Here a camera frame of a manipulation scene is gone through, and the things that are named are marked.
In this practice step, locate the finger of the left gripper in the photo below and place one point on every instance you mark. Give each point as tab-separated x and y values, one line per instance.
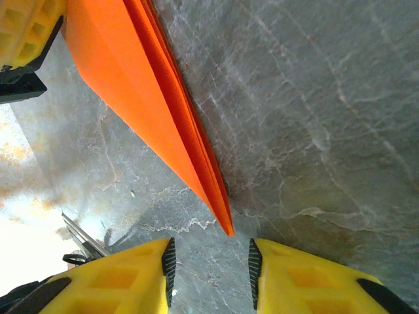
26	29

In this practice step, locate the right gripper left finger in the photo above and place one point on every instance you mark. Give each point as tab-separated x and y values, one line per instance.
124	284

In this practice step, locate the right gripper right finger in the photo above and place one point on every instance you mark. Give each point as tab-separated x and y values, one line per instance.
311	284

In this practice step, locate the orange paper sheet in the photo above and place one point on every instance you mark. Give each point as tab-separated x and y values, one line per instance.
131	81

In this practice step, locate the aluminium table side rail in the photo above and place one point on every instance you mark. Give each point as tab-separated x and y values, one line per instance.
85	235

